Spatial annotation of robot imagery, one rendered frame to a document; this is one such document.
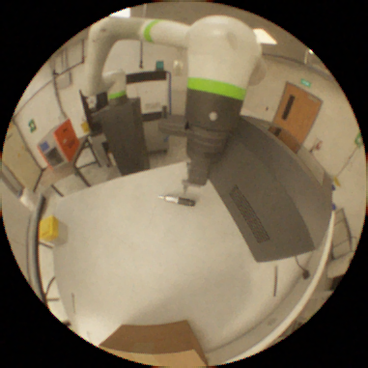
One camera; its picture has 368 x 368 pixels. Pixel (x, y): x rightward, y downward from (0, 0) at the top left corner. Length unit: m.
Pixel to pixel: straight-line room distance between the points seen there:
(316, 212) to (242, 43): 0.30
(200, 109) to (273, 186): 0.22
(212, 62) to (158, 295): 0.50
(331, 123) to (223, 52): 3.18
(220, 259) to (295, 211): 0.26
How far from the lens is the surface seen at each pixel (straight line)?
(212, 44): 0.16
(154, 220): 0.40
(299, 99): 3.44
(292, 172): 0.28
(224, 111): 0.16
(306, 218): 0.29
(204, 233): 0.39
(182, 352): 0.32
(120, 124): 0.81
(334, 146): 3.23
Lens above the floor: 1.27
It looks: 52 degrees down
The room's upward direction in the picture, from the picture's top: 7 degrees clockwise
